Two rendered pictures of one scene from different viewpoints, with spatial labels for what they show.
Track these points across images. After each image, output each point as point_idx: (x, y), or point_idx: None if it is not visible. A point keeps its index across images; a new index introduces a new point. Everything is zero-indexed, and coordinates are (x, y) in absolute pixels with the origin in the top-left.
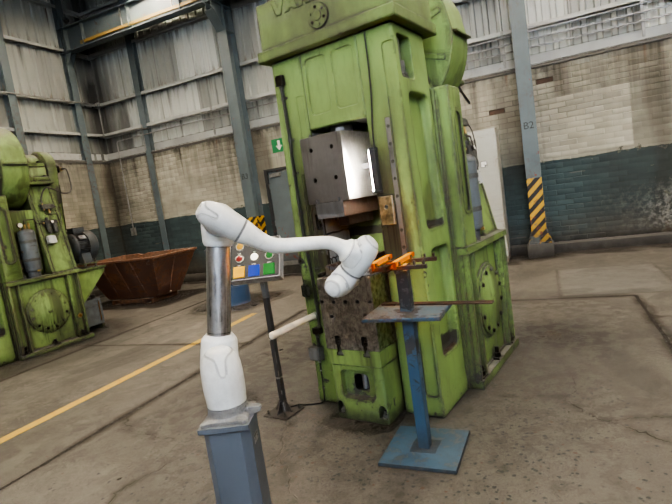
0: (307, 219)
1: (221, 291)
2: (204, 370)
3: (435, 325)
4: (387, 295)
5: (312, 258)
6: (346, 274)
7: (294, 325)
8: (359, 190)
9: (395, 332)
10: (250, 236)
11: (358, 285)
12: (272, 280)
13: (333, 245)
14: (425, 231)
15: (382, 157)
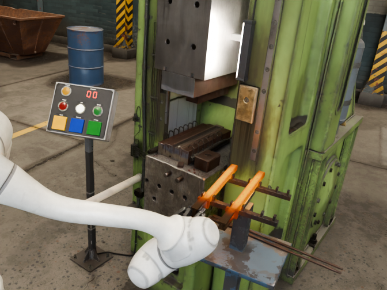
0: (151, 76)
1: None
2: None
3: None
4: (220, 193)
5: (148, 120)
6: (162, 263)
7: (113, 192)
8: (219, 68)
9: None
10: (14, 200)
11: (190, 182)
12: (97, 140)
13: (150, 231)
14: (284, 140)
15: (259, 37)
